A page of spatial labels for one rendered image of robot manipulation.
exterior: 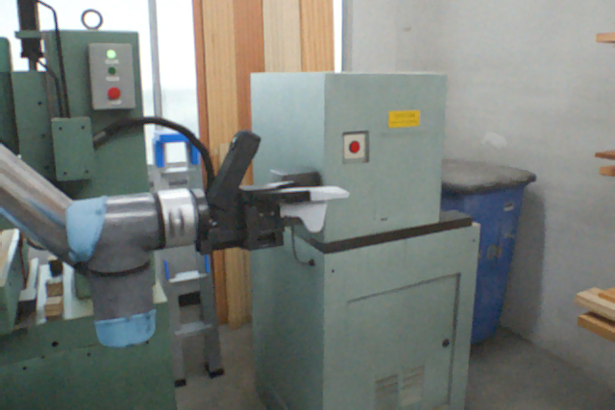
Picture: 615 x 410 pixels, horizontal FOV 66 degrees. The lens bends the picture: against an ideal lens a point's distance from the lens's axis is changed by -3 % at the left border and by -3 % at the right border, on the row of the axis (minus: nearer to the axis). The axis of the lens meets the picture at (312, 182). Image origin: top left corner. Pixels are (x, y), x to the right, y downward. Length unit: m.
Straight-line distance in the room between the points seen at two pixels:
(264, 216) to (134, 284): 0.19
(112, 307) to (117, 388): 0.88
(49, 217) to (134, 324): 0.19
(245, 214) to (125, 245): 0.15
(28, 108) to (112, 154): 0.23
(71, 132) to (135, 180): 0.23
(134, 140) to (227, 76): 1.46
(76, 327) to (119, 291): 0.78
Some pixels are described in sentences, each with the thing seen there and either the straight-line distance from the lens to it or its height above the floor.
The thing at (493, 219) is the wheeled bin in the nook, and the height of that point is 0.74.
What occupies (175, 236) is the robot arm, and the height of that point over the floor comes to 1.20.
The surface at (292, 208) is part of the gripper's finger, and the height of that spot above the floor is 1.22.
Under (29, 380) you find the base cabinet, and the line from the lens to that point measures 1.48.
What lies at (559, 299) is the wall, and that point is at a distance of 2.75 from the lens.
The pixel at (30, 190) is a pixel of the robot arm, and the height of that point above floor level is 1.25.
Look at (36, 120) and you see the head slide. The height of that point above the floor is 1.29.
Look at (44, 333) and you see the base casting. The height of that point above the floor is 0.77.
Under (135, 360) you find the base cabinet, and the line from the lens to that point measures 1.48.
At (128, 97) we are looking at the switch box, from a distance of 1.33.
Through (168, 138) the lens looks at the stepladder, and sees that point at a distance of 2.18.
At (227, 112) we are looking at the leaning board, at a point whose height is 1.20.
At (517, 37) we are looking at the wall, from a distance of 2.77.
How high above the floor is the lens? 1.40
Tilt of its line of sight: 12 degrees down
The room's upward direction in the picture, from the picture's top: straight up
